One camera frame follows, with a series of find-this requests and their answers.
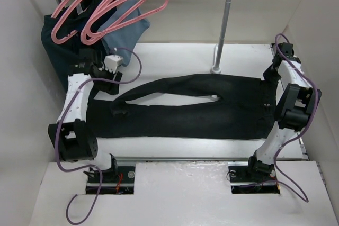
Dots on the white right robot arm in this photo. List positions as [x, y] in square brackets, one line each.
[293, 113]

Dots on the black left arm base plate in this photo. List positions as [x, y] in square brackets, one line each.
[116, 181]

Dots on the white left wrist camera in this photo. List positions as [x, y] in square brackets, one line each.
[112, 63]

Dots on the white rack base foot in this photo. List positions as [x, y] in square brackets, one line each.
[216, 61]

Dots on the light blue hanging garment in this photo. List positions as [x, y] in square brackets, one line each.
[124, 38]

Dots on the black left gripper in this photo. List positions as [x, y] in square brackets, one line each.
[110, 87]

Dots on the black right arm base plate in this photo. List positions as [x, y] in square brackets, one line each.
[244, 182]

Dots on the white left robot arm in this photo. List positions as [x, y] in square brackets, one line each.
[71, 136]

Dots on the black trousers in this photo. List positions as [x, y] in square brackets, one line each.
[244, 109]

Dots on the grey right rack pole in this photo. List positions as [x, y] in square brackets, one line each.
[224, 25]

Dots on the dark navy hanging garment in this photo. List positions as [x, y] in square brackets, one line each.
[103, 19]

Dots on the dark green hanging trousers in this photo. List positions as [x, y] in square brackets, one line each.
[62, 56]

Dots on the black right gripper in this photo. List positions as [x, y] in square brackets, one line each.
[269, 78]

